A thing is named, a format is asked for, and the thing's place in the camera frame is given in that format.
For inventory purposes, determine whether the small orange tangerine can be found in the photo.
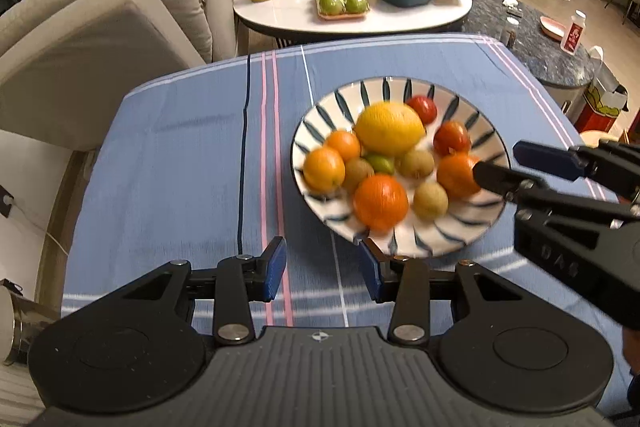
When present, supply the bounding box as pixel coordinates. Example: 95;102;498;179
303;147;346;194
325;129;362;162

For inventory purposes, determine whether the white bottle with red label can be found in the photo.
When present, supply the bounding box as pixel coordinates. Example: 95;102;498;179
560;10;587;55

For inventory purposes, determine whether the red tomato top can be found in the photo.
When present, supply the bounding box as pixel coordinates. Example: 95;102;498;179
406;95;438;125

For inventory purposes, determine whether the large orange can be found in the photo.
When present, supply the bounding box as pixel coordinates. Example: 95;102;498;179
353;174;410;230

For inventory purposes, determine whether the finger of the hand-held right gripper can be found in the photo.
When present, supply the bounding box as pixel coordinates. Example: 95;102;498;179
513;140;640;200
472;161;640;230

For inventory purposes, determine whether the white power cable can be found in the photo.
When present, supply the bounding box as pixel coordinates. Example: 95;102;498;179
9;201;69;254

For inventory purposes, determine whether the green lime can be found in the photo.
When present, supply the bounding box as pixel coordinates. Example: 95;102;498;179
365;153;396;174

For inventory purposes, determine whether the blue striped tablecloth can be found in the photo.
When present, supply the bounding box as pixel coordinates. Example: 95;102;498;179
61;33;640;425

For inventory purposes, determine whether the dark marble round table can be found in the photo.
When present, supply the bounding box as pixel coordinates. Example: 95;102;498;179
462;0;598;88

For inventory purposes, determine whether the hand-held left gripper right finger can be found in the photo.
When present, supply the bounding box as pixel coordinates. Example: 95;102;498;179
359;238;585;348

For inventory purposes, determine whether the yellow printed bag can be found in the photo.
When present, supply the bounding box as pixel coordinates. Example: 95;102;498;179
572;47;630;134

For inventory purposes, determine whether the yellow lemon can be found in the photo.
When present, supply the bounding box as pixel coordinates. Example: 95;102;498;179
355;102;426;156

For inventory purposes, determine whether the orange mandarin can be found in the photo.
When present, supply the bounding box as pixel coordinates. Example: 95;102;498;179
436;153;483;200

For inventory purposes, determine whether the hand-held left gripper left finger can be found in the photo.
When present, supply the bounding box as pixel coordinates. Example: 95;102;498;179
120;236;288;348

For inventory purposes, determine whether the round white table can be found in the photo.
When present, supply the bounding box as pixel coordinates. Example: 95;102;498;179
233;0;473;46

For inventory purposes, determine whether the pink plate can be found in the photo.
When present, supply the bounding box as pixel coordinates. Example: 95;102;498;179
539;14;566;40

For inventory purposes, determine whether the pink tray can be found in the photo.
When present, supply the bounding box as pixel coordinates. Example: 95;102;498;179
316;4;372;22

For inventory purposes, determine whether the red tomato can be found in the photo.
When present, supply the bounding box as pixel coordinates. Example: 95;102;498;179
432;121;472;156
406;95;438;125

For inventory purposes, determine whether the metal bin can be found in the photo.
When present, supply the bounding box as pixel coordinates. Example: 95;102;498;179
0;279;62;365

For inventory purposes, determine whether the white plate with blue stripes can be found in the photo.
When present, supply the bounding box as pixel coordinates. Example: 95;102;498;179
291;78;512;258

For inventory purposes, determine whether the brown kiwi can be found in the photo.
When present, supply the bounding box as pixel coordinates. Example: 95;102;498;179
396;148;435;179
342;157;375;192
412;182;448;220

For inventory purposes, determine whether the beige sofa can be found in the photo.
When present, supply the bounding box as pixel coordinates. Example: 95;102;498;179
0;0;246;152

